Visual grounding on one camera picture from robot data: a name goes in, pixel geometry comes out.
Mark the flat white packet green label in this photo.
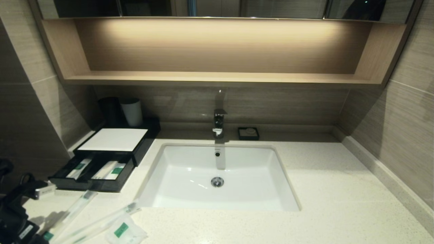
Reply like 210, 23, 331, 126
106, 163, 127, 180

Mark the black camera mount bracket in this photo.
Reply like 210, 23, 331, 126
0, 159, 48, 205

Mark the black amenity drawer box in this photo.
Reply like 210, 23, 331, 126
73, 117, 161, 167

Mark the chrome faucet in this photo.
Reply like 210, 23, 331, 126
212, 90, 228, 139

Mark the black soap dish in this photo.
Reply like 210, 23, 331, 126
238, 127, 260, 141

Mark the grey plastic cup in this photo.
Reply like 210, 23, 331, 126
120, 98, 143, 127

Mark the mirror cabinet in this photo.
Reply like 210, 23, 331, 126
37, 0, 416, 21

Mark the narrow white packet green label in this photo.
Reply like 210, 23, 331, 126
66, 157, 93, 180

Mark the plain white long packet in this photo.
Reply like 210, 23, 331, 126
91, 161, 118, 180

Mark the toothbrush clear sleeve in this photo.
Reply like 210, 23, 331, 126
58, 202, 142, 244

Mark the black cup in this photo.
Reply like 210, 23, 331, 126
98, 97, 122, 125

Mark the toothbrush green label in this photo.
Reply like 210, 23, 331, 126
41, 190, 99, 243

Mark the wooden wall shelf niche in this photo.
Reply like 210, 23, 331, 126
30, 17, 421, 88

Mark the white sink basin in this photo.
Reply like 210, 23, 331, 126
137, 142, 301, 212

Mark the small sachet green label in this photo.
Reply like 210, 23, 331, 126
104, 215, 148, 244

